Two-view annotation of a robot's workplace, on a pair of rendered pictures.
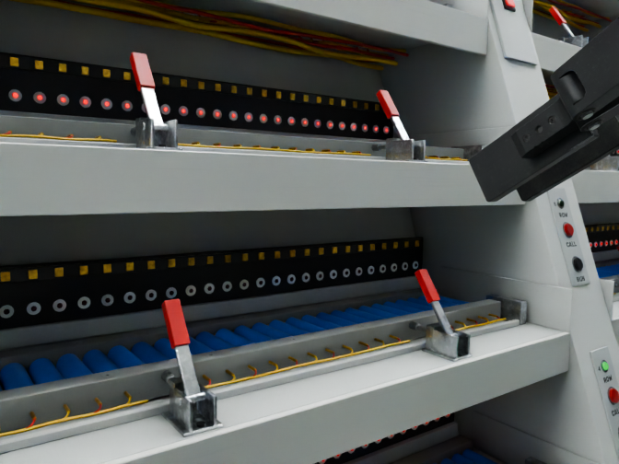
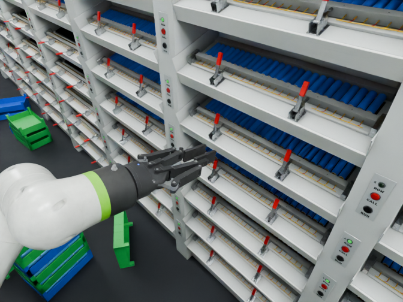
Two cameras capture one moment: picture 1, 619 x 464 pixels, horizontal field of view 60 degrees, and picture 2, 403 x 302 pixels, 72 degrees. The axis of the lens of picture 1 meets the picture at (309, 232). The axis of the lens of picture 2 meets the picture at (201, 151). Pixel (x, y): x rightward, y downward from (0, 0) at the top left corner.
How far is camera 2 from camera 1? 0.87 m
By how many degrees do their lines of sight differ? 90
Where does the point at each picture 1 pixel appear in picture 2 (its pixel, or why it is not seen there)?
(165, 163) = (210, 89)
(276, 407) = (226, 146)
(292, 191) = (240, 107)
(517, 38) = not seen: outside the picture
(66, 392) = (208, 115)
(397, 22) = (318, 54)
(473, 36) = (388, 69)
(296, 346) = (251, 138)
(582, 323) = (349, 223)
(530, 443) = not seen: hidden behind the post
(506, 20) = not seen: outside the picture
